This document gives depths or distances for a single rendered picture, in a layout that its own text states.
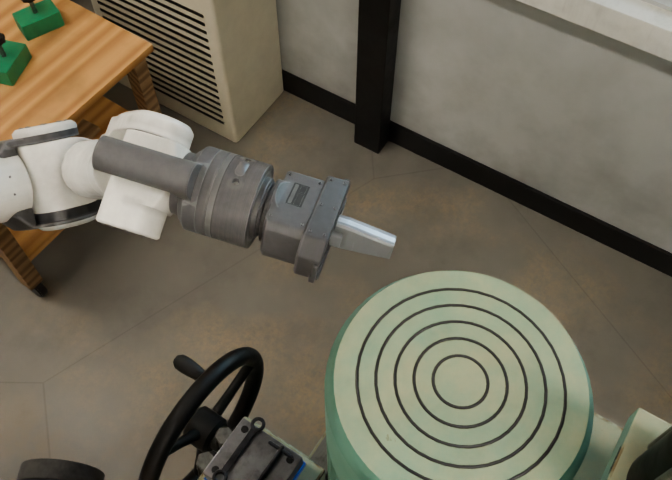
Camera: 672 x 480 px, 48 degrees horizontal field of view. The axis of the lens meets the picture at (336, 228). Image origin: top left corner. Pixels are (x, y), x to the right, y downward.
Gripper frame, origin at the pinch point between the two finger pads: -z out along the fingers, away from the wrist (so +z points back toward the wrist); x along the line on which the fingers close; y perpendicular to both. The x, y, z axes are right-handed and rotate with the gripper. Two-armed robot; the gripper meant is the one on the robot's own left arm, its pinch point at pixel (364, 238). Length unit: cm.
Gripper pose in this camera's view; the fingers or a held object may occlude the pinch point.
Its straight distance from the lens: 74.5
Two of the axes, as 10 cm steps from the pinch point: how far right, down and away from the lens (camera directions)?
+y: 1.6, -7.0, -7.0
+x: -2.5, 6.6, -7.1
